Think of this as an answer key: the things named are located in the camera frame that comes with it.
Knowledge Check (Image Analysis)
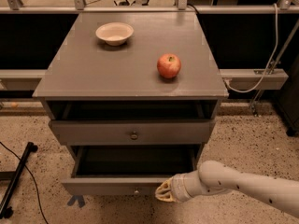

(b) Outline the black floor cable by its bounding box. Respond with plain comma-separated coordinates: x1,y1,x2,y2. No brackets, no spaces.
0,141,50,224

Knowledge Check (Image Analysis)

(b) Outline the blue tape cross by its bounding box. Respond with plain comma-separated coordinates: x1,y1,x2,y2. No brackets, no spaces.
67,195,85,208

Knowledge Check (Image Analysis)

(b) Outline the black stand leg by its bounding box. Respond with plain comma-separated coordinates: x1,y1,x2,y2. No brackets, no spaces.
0,142,38,218

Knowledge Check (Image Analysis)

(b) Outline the grey wooden drawer cabinet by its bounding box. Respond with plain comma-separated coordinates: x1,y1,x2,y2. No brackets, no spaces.
32,11,229,161

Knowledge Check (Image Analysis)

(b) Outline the metal frame rail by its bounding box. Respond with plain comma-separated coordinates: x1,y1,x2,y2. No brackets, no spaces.
0,0,299,14

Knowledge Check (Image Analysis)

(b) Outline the grey drawer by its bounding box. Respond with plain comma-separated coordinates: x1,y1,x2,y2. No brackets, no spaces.
62,145,201,196
50,119,215,146

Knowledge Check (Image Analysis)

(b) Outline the white paper bowl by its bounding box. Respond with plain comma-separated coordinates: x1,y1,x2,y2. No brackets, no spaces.
95,22,134,46

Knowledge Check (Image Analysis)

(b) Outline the white hanging cable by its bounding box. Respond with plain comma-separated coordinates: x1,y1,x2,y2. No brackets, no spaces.
223,3,279,94

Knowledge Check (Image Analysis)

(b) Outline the red apple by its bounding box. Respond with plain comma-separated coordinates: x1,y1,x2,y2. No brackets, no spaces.
157,53,181,78

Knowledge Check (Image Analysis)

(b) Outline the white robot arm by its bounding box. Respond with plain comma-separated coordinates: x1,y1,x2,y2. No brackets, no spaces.
155,161,299,217

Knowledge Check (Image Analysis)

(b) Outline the grey top drawer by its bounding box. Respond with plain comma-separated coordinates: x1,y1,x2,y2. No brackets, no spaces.
50,119,215,146

